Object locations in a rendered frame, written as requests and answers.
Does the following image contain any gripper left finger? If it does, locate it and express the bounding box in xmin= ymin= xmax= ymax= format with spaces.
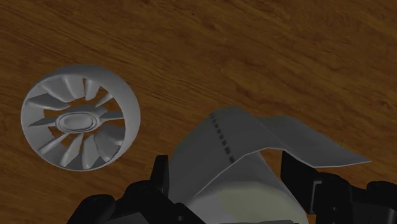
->
xmin=66 ymin=155 xmax=205 ymax=224

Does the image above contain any grey round fan wheel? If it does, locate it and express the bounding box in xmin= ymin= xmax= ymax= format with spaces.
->
xmin=20 ymin=64 xmax=141 ymax=172

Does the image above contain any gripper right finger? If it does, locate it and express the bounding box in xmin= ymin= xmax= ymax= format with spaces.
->
xmin=281 ymin=150 xmax=397 ymax=224

